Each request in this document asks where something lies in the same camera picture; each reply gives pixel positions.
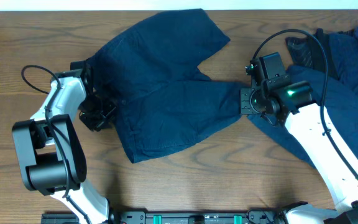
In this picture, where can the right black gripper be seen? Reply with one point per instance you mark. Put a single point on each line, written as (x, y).
(245, 107)

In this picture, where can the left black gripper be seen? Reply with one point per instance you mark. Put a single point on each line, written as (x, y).
(97, 126)

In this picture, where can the navy blue shorts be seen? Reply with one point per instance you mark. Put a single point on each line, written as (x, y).
(165, 104)

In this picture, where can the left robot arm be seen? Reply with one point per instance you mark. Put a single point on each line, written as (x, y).
(49, 153)

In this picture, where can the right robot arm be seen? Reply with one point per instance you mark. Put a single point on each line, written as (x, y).
(294, 107)

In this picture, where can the black striped garment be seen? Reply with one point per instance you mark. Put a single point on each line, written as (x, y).
(341, 50)

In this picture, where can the navy blue garment pile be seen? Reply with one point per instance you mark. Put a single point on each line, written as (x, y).
(343, 102)

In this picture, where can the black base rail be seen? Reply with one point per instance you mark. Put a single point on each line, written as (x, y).
(249, 217)

